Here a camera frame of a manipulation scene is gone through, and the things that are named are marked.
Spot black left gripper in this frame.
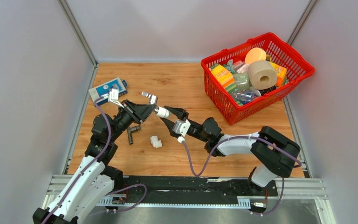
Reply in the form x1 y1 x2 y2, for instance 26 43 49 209
109 99 157 142

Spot white PVC elbow fitting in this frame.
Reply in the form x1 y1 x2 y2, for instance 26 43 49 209
154 106 171 119

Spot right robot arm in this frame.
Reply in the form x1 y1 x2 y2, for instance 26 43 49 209
155 106 302 196

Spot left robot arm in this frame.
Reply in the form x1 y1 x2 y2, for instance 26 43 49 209
32 100 158 224

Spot white PVC elbow on table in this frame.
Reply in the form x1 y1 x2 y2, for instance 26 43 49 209
150 135 162 148

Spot blue Harry's razor box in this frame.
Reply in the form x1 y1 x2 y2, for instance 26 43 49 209
88 77 128 102

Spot yellow green sponge pack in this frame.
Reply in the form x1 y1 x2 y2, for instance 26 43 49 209
209 63 236 92

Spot red plastic basket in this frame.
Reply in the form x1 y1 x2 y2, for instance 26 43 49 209
200 32 316 126

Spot brown toilet paper roll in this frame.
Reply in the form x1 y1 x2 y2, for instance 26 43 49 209
247 60 277 90

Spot orange round sponge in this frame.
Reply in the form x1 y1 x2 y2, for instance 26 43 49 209
244 47 267 65

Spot orange yellow box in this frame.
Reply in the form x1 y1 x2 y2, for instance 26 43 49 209
269 62 288 87

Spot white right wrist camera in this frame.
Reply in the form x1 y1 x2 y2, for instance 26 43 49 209
173 119 191 143

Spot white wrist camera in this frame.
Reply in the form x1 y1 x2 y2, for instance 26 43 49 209
173 119 191 143
103 88 124 108

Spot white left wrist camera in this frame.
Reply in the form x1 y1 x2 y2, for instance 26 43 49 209
103 88 124 108

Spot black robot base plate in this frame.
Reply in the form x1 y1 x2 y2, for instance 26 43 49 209
114 175 279 205

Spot aluminium frame rail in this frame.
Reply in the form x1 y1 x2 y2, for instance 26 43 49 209
37 174 337 224

